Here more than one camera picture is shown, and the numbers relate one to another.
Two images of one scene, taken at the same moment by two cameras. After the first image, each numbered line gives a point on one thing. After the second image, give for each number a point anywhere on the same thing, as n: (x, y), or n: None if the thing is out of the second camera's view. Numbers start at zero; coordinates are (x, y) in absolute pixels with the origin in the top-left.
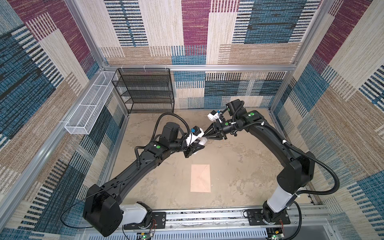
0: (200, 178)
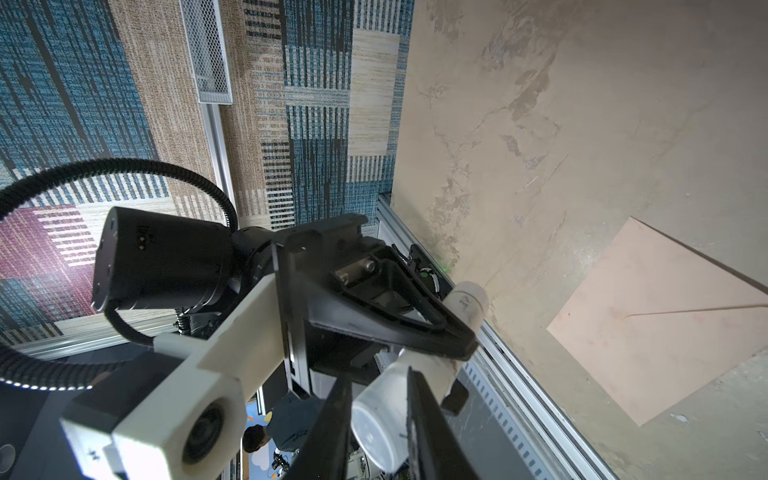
0: (653, 322)
